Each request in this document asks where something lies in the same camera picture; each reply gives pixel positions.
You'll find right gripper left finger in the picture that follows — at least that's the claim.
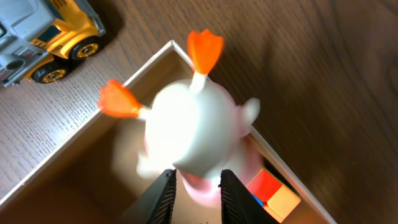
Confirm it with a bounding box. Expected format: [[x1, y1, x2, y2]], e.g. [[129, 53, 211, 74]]
[[116, 169, 177, 224]]

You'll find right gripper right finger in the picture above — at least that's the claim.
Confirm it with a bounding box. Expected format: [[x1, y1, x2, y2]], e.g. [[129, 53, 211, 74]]
[[219, 169, 279, 224]]

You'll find colourful puzzle cube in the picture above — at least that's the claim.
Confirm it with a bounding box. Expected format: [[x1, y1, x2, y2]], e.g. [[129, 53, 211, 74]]
[[246, 169, 301, 223]]

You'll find white toy duck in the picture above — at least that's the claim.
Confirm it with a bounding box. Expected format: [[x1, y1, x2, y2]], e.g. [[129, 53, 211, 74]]
[[98, 30, 261, 207]]

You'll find grey yellow toy truck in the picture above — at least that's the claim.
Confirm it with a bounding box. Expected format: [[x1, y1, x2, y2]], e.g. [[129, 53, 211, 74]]
[[1, 0, 106, 87]]

